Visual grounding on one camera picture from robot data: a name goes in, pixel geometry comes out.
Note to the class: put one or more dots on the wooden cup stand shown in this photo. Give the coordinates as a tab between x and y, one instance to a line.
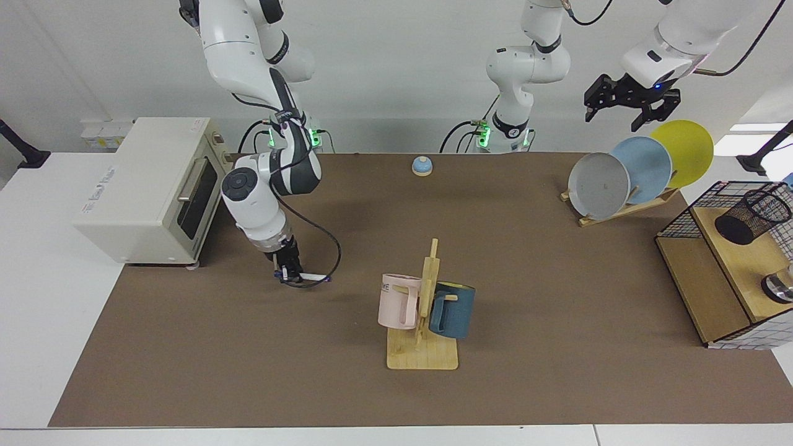
424	356

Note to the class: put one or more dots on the pink cup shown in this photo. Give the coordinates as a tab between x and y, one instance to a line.
393	303

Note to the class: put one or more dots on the black mesh pen holder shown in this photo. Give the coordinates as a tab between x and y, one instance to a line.
749	220

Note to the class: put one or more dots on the small blue round thing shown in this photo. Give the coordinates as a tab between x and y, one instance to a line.
422	166

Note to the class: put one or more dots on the light blue plate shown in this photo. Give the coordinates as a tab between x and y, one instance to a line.
650	167

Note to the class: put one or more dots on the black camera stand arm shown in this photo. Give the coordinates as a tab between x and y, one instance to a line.
18	148
765	152

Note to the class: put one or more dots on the pale toaster oven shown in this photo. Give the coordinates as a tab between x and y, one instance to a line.
142	186

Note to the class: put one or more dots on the brown table cloth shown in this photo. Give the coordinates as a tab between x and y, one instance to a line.
248	359

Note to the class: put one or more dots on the dark teal cup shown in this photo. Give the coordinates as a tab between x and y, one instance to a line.
455	313

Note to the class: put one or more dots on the yellow plate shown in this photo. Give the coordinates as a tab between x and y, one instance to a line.
687	148

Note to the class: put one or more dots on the grey plate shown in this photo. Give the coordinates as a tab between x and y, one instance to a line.
598	186

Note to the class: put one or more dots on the wooden plate rack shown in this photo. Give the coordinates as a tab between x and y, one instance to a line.
619	214

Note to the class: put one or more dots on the blue and white marker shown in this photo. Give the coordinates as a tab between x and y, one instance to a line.
316	277

